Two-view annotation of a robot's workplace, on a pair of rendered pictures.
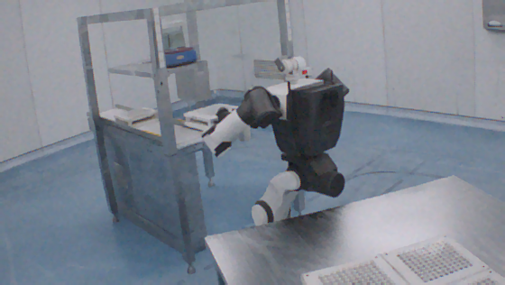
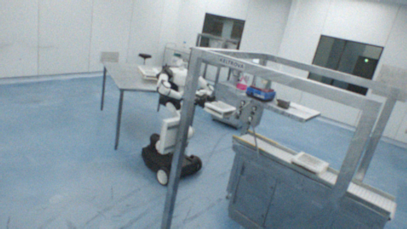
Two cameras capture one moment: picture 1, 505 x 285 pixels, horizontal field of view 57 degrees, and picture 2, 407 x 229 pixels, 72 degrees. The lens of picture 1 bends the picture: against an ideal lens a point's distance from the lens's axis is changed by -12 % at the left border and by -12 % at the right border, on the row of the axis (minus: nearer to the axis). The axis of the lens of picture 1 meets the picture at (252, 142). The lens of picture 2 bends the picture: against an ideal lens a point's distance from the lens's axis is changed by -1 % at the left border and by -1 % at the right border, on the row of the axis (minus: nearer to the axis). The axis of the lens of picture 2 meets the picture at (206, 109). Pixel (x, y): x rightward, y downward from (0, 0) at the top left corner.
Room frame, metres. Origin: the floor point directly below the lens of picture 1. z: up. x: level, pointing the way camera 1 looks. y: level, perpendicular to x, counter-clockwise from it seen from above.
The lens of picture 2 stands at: (5.33, -0.66, 1.84)
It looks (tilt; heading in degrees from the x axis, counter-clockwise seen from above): 18 degrees down; 165
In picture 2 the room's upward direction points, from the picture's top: 12 degrees clockwise
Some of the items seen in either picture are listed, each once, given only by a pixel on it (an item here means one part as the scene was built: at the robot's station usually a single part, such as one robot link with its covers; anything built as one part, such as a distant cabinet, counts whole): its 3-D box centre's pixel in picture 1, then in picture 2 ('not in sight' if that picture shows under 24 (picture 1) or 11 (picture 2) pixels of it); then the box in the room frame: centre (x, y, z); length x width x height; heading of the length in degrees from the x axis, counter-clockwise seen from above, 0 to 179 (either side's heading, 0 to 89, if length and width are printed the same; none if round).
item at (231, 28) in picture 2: not in sight; (220, 36); (-2.78, 1.52, 1.43); 1.32 x 0.01 x 1.11; 47
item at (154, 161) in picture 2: not in sight; (168, 154); (2.27, -0.20, 0.19); 0.64 x 0.52 x 0.33; 38
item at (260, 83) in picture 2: not in sight; (264, 77); (3.08, 0.41, 1.45); 0.15 x 0.15 x 0.19
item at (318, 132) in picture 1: (305, 114); (175, 80); (2.22, -0.24, 1.11); 0.34 x 0.30 x 0.36; 128
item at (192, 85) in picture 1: (192, 82); (249, 111); (3.13, 0.32, 1.14); 0.22 x 0.11 x 0.20; 39
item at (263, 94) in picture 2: not in sight; (260, 92); (3.09, 0.40, 1.31); 0.21 x 0.20 x 0.09; 129
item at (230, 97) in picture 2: not in sight; (234, 104); (0.43, 1.19, 0.38); 0.63 x 0.57 x 0.76; 47
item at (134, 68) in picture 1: (154, 67); (279, 105); (3.20, 0.56, 1.25); 0.62 x 0.38 x 0.04; 39
